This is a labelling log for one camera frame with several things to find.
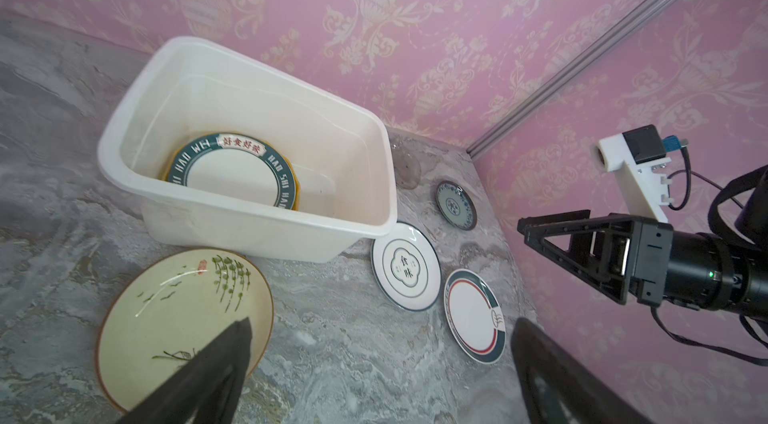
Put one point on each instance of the white plate black emblem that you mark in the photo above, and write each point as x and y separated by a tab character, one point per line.
406	268

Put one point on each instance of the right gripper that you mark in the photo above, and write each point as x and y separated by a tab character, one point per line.
620	255

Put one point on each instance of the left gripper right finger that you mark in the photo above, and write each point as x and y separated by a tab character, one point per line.
556	388

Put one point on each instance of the white plate red green rim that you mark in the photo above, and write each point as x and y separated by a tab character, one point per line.
474	316

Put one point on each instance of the white plastic bin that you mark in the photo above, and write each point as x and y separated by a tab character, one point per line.
192	90

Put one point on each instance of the beige willow painted plate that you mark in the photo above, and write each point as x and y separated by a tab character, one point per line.
171	311

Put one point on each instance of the green rimmed white plate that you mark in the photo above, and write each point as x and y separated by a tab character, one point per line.
234	169

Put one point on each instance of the small blue patterned dish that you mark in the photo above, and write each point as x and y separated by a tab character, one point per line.
455	205

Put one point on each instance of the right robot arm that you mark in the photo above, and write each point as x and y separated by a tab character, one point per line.
738	215

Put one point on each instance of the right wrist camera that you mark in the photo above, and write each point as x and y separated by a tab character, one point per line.
633	158

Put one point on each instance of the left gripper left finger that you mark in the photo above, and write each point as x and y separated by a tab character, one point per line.
205	390

